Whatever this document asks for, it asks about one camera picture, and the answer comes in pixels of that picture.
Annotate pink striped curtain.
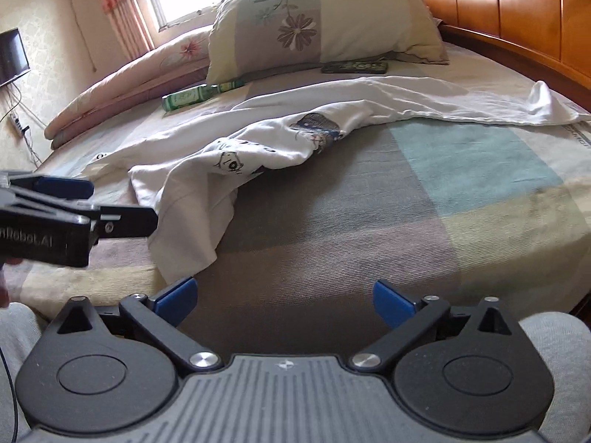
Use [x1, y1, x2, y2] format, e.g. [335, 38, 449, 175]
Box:
[88, 0, 155, 51]

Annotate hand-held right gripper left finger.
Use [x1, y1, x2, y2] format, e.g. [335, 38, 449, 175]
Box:
[44, 277, 225, 374]

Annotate green glass bottle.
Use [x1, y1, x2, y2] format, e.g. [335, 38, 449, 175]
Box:
[161, 80, 243, 112]

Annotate person's leg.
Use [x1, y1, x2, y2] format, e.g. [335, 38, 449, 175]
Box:
[0, 302, 54, 443]
[517, 311, 591, 443]

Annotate wall television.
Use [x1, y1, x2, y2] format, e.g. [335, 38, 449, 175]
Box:
[0, 28, 31, 88]

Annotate person's left leg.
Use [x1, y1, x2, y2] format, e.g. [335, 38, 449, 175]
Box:
[0, 302, 54, 443]

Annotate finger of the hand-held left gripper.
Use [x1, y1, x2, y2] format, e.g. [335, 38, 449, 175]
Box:
[9, 173, 95, 200]
[88, 205, 158, 246]

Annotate white printed t-shirt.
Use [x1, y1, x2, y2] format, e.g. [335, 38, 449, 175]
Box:
[85, 75, 591, 282]

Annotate white power strip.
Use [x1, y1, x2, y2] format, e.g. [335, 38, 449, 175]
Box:
[8, 113, 29, 138]

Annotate black cartoon phone case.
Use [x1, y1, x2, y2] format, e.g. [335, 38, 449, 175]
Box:
[321, 60, 389, 75]

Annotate pink floral folded quilt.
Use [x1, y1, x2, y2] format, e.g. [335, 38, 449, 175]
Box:
[44, 25, 215, 151]

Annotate floral pillow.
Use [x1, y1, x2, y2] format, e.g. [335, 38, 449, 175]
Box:
[205, 0, 451, 86]

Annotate wooden headboard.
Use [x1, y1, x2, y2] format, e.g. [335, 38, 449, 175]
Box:
[388, 0, 591, 116]

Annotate person's right leg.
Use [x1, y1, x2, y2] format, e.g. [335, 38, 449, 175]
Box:
[517, 311, 591, 443]

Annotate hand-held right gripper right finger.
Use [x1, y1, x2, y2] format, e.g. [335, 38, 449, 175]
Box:
[347, 279, 526, 374]

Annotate person's left hand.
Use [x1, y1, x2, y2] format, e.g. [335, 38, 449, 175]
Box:
[0, 257, 24, 309]

